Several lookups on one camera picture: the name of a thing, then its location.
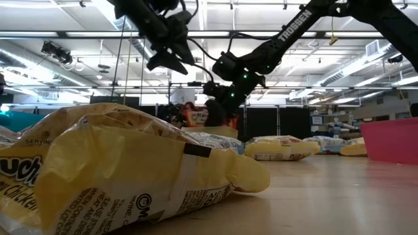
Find blue plastic bin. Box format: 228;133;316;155
0;110;45;133

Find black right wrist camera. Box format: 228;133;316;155
202;80;227;99

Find yellow Maruchan noodle pack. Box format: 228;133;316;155
339;137;368;157
244;135;321;162
0;102;271;235

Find dark background equipment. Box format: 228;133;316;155
157;103;187;129

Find red plastic bin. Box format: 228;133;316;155
360;117;418;165

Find black monitor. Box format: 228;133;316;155
89;95;140;107

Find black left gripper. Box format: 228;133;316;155
146;11;197;76

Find cluttered background shelf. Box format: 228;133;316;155
310;109;362;140

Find blue Maruchan noodle pack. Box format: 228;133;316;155
187;131;245;155
302;135;349;155

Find black curtain partition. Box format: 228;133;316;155
140;104;312;140

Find white cylinder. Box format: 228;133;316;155
170;88;196;106

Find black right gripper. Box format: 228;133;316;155
204;73;266;128

